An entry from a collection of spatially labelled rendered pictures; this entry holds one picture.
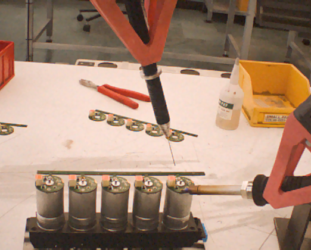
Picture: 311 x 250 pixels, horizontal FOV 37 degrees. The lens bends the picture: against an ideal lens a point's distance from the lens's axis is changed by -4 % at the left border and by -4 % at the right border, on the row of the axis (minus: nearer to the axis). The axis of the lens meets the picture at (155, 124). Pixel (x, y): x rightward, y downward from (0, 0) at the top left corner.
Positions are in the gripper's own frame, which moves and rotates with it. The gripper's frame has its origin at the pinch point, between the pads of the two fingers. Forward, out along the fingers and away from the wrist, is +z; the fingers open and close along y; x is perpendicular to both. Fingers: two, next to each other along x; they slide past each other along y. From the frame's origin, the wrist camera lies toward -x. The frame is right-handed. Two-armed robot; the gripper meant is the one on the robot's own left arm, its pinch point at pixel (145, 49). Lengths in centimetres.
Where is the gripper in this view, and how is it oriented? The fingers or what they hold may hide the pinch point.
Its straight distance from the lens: 33.8
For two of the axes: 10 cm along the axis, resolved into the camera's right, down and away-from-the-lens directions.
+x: -9.2, 3.5, -1.9
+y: -3.5, -4.6, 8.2
